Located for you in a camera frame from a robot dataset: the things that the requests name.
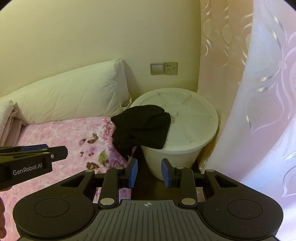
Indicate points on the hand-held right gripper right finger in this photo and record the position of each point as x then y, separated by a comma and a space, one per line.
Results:
166, 172

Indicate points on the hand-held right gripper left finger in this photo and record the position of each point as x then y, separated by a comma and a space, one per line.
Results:
133, 172

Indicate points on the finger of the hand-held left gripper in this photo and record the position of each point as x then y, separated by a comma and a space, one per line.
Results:
57, 153
34, 147

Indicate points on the black pants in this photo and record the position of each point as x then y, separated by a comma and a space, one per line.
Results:
143, 127

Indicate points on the white round lidded bucket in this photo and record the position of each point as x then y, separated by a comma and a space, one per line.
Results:
192, 129

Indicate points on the pink floral blanket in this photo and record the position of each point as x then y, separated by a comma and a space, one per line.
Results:
57, 132

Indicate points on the folded pink sheet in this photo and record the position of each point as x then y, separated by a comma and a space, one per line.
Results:
16, 127

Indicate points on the white pillow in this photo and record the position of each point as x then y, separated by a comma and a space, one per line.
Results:
69, 92

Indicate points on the white sheer curtain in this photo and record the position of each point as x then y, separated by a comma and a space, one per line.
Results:
266, 127

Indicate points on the pink patterned curtain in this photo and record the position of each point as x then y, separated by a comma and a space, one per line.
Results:
219, 69

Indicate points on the beige wall switch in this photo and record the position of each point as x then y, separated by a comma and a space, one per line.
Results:
157, 68

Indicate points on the beige wall socket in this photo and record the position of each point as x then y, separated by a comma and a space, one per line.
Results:
170, 68

